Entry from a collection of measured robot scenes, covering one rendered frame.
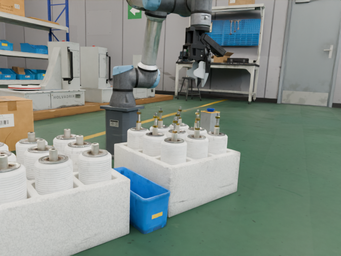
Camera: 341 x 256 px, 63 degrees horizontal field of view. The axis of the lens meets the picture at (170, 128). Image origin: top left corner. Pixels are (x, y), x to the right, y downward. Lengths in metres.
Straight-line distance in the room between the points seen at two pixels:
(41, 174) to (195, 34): 0.68
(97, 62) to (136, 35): 3.63
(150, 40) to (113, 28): 6.20
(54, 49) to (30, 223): 2.88
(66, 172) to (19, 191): 0.11
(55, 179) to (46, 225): 0.11
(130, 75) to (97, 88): 2.24
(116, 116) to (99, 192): 0.81
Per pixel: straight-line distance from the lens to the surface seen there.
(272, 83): 6.21
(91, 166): 0.82
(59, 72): 3.44
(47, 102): 3.11
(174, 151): 0.98
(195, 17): 1.05
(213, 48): 1.08
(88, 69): 3.88
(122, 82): 1.56
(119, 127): 1.56
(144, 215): 0.89
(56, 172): 0.77
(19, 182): 0.77
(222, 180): 1.16
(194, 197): 1.06
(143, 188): 1.03
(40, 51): 6.59
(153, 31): 1.53
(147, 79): 1.60
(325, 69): 6.20
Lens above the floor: 0.49
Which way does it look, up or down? 11 degrees down
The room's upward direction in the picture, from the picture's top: 3 degrees clockwise
